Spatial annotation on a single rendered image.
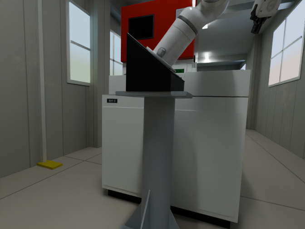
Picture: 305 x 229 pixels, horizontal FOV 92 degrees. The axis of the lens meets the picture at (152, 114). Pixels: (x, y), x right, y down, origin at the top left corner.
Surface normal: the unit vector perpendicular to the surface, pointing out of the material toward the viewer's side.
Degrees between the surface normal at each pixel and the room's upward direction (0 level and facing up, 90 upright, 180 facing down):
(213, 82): 90
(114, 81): 90
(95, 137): 90
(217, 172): 90
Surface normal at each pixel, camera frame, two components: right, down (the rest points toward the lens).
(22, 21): 0.93, 0.06
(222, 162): -0.32, 0.07
